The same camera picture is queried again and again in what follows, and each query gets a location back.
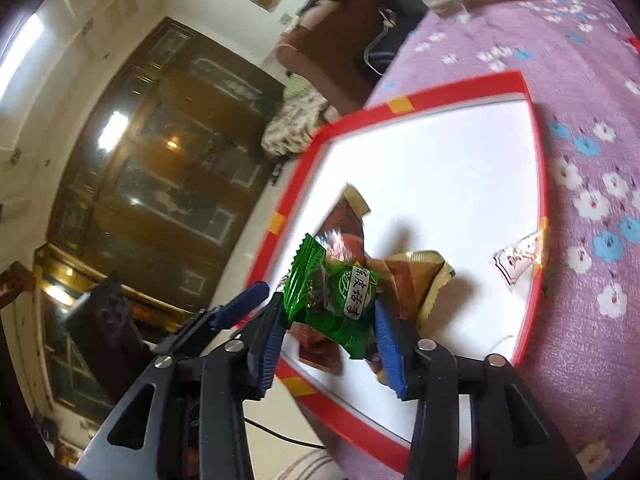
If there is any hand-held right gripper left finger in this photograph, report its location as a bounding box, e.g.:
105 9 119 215
75 292 287 480

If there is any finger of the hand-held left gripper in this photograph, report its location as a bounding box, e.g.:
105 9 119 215
152 281 272 358

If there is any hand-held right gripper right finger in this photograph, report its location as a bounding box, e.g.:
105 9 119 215
374 302 587 480

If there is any green candy packet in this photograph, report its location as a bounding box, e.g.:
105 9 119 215
282 233 383 360

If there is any gold snack packet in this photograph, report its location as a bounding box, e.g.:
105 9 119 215
367 250 456 333

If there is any red rimmed white tray box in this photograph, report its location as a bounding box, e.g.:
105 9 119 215
243 71 549 476

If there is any dark brown coffee candy packet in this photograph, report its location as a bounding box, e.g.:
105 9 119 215
291 322 351 373

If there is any gold trimmed glass cabinet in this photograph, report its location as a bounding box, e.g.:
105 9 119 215
10 242 186 441

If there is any striped cloth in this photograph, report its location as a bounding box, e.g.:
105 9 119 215
272 447 351 480

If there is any brown snack packet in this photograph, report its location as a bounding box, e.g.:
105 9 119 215
320 184 372 281

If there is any wooden glass door cabinet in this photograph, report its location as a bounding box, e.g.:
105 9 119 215
47 16 286 321

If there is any white red candy packet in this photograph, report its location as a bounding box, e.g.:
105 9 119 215
491 217 548 293

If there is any floral blanket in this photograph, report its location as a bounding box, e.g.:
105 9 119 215
261 91 331 161

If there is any green pillow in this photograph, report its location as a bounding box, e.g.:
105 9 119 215
282 74 313 103

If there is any brown armchair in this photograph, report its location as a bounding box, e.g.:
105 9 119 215
276 0 401 116

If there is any purple floral tablecloth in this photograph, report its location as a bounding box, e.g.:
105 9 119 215
325 0 640 480

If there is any black cable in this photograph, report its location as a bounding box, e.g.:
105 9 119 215
243 417 326 451

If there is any white cable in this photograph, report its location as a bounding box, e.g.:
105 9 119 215
363 7 396 76

